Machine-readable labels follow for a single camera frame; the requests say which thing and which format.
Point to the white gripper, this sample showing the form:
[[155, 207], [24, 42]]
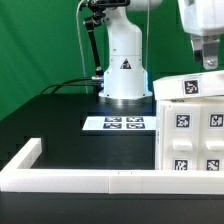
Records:
[[203, 18]]

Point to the white cabinet top block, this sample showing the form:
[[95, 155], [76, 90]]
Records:
[[189, 85]]

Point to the white cabinet door panel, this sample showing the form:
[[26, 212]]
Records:
[[180, 142]]

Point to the white cabinet body box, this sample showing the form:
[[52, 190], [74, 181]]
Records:
[[161, 106]]

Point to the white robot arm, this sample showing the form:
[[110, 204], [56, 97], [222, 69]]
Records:
[[126, 80]]

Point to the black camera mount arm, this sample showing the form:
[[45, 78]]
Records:
[[94, 36]]

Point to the white marker base plate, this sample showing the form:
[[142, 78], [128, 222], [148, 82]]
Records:
[[120, 123]]

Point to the white workspace border frame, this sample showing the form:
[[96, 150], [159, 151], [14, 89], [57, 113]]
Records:
[[19, 176]]

